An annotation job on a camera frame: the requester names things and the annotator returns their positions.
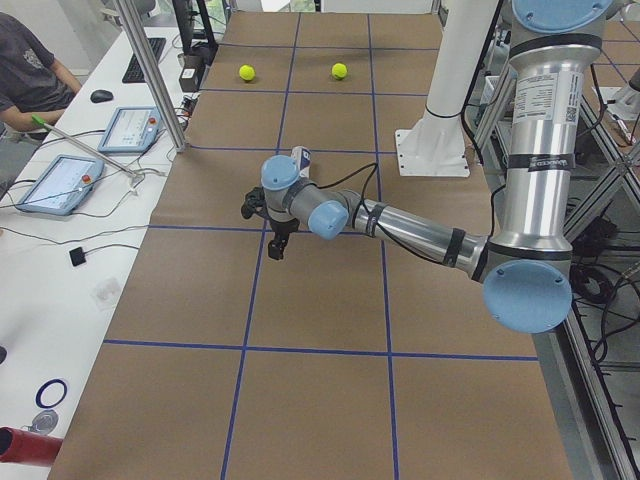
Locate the far blue teach pendant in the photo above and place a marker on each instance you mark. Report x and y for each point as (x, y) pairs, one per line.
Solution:
(131, 130)

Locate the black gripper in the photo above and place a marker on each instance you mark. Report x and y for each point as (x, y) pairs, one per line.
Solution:
(283, 229)

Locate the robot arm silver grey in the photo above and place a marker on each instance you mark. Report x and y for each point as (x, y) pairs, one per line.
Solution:
(524, 268)

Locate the grey metal disc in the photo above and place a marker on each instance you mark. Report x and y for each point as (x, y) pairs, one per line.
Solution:
(45, 422)

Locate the clear tennis ball can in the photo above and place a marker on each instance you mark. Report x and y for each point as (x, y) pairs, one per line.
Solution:
(302, 156)

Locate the blue teach pendant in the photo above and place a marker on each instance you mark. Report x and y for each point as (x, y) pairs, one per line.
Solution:
(131, 130)
(63, 186)

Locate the black box white label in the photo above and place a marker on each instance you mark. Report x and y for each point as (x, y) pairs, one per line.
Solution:
(193, 69)

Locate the black monitor stand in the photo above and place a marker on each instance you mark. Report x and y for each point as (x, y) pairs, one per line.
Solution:
(195, 29)

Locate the near blue teach pendant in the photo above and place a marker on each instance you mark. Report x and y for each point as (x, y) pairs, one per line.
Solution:
(63, 186)

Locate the red cylinder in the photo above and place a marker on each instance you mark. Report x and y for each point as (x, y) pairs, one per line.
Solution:
(27, 448)

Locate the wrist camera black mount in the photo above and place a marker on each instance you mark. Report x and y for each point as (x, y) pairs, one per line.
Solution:
(254, 204)

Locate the small black square device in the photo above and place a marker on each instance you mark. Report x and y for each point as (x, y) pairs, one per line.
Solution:
(77, 256)

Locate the black computer mouse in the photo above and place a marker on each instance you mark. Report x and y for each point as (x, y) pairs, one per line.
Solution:
(101, 96)

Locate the aluminium frame post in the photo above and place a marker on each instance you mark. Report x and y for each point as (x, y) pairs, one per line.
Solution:
(136, 35)

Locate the aluminium frame rack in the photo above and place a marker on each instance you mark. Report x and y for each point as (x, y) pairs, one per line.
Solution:
(590, 210)

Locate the blue tape roll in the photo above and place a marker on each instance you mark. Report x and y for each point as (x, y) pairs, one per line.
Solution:
(51, 393)

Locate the tennis ball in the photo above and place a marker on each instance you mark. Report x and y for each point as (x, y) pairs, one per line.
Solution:
(339, 71)
(247, 73)

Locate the seated person dark shirt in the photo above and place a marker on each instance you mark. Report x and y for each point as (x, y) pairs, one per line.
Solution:
(33, 81)

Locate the thin rod green tip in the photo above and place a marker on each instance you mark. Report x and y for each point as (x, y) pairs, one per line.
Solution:
(84, 147)

